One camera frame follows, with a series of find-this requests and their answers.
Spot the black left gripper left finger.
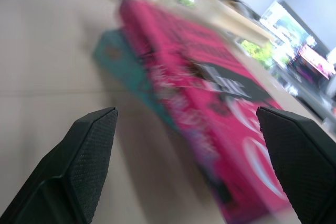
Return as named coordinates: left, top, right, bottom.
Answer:
left=0, top=106, right=119, bottom=224

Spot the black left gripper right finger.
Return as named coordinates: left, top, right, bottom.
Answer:
left=256, top=106, right=336, bottom=224

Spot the teal box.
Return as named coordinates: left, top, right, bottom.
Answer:
left=92, top=28, right=182, bottom=132

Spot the pink box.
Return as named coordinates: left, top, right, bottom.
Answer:
left=114, top=0, right=296, bottom=223

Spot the colourful wall screen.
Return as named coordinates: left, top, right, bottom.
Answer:
left=259, top=0, right=336, bottom=80

